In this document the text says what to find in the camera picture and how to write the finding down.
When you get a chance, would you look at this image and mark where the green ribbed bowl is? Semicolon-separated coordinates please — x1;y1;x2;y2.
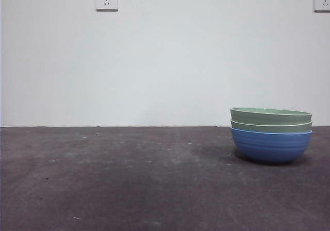
230;119;313;134
230;107;312;125

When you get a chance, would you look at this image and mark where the blue ribbed bowl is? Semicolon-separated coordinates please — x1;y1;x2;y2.
230;127;314;164

